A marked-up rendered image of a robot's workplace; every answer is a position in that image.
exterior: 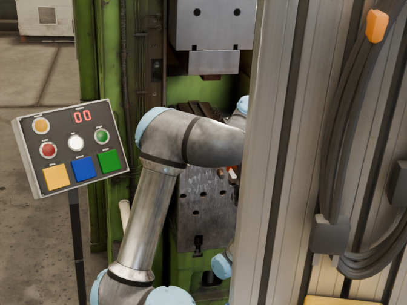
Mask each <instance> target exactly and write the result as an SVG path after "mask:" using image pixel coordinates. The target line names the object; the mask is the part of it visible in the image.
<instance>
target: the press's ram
mask: <svg viewBox="0 0 407 305"><path fill-rule="evenodd" d="M256 8H257V0H167V38H168V40H169V41H170V42H171V44H172V46H173V47H174V49H175V50H176V51H192V46H193V47H194V48H195V49H196V50H233V46H234V47H235V48H236V49H237V50H252V49H253V40H254V28H255V21H256Z"/></svg>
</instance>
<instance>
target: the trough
mask: <svg viewBox="0 0 407 305"><path fill-rule="evenodd" d="M191 104H192V105H193V107H194V109H195V110H196V112H197V114H198V116H200V117H206V118H207V116H206V115H205V113H204V111H203V110H202V108H201V107H200V105H199V103H198V102H191Z"/></svg>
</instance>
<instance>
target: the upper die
mask: <svg viewBox="0 0 407 305"><path fill-rule="evenodd" d="M169 47H170V48H171V50H172V51H173V53H174V54H175V56H176V57H177V59H178V60H179V62H180V64H181V65H182V66H183V68H184V70H185V71H186V72H187V74H188V75H210V74H238V72H239V58H240V50H237V49H236V48H235V47H234V46H233V50H196V49H195V48H194V47H193V46H192V51H176V50H175V49H174V47H173V46H172V44H171V42H170V41H169Z"/></svg>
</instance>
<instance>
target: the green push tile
mask: <svg viewBox="0 0 407 305"><path fill-rule="evenodd" d="M97 157H98V161H99V164H100V167H101V171H102V174H106V173H109V172H112V171H116V170H119V169H121V164H120V161H119V157H118V154H117V151H116V149H114V150H111V151H107V152H103V153H100V154H97Z"/></svg>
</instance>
